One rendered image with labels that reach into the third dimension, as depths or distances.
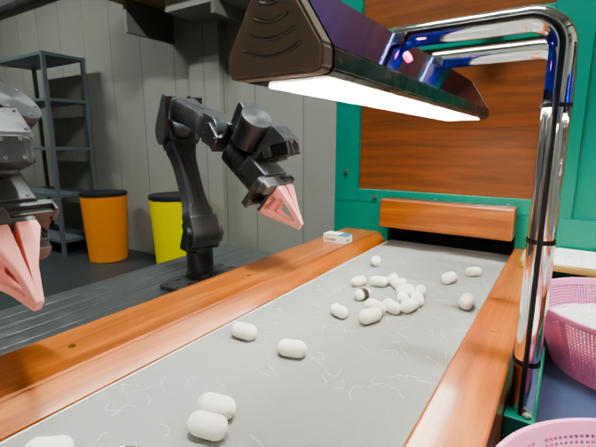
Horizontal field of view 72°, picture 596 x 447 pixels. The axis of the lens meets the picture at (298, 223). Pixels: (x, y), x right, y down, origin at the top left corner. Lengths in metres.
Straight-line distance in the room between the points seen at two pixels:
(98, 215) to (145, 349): 3.23
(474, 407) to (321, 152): 2.38
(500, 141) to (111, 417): 0.90
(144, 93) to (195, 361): 3.46
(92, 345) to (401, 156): 0.82
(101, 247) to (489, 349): 3.50
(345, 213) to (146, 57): 2.96
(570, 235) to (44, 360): 0.95
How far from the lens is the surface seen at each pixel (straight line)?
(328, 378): 0.49
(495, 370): 0.49
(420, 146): 1.07
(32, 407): 0.49
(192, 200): 0.98
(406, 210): 1.02
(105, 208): 3.72
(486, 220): 0.98
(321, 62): 0.28
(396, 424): 0.43
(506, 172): 1.04
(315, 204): 2.75
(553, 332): 0.70
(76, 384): 0.50
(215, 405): 0.42
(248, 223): 3.11
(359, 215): 1.13
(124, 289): 1.02
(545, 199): 0.45
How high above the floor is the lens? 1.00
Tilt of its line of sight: 11 degrees down
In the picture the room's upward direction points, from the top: straight up
